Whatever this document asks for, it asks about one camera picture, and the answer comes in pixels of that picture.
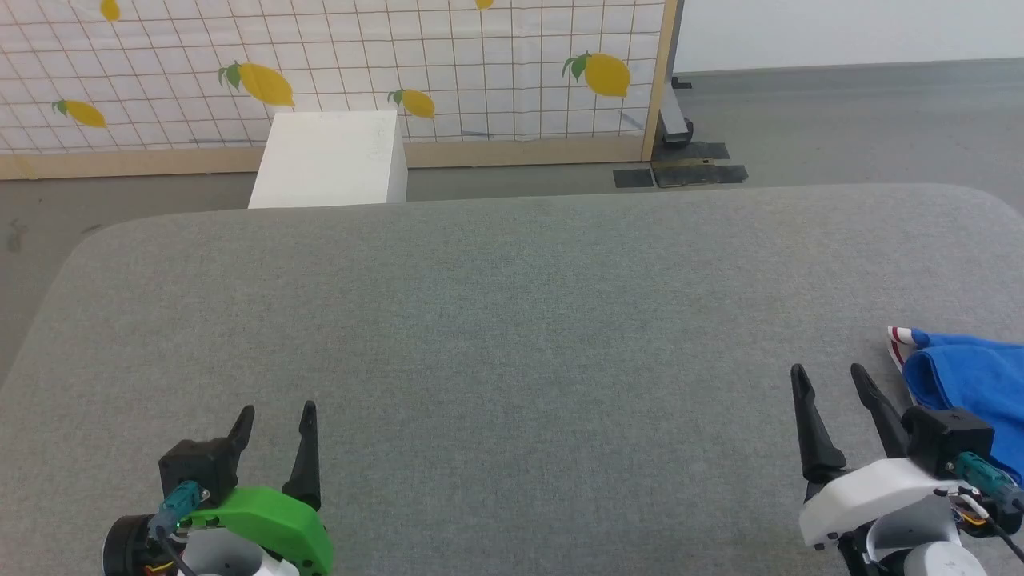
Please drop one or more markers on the white box stool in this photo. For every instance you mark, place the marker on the white box stool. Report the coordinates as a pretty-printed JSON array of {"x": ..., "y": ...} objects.
[{"x": 328, "y": 160}]

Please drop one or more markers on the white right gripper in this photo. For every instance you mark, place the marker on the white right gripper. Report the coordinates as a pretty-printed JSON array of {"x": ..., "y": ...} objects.
[{"x": 864, "y": 496}]

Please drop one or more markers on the lemon print grid screen panel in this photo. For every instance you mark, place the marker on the lemon print grid screen panel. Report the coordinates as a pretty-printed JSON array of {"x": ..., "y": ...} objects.
[{"x": 336, "y": 48}]

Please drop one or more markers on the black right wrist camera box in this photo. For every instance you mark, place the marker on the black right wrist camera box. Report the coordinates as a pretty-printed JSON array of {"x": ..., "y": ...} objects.
[{"x": 948, "y": 436}]

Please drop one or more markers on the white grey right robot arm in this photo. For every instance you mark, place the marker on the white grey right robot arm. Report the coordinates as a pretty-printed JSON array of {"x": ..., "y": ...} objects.
[{"x": 920, "y": 544}]

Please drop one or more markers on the grey metal screen stand post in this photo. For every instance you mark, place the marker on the grey metal screen stand post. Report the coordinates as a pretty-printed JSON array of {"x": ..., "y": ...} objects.
[{"x": 674, "y": 96}]

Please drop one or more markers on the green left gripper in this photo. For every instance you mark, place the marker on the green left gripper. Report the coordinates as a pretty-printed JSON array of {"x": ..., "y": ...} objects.
[{"x": 264, "y": 520}]

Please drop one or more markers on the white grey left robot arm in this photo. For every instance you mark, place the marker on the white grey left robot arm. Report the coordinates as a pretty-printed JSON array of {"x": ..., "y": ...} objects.
[{"x": 216, "y": 556}]

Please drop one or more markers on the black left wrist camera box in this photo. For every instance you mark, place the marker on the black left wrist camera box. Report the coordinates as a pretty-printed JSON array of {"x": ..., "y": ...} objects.
[{"x": 200, "y": 472}]

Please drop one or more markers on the black floor plates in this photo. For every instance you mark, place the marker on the black floor plates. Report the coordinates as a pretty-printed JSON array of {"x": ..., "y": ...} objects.
[{"x": 696, "y": 172}]

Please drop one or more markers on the blue jersey with white collar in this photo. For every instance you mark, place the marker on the blue jersey with white collar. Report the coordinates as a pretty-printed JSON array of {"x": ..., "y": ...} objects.
[{"x": 976, "y": 376}]

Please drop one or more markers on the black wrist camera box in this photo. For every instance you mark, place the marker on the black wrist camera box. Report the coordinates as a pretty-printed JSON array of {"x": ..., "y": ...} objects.
[
  {"x": 948, "y": 436},
  {"x": 200, "y": 472}
]

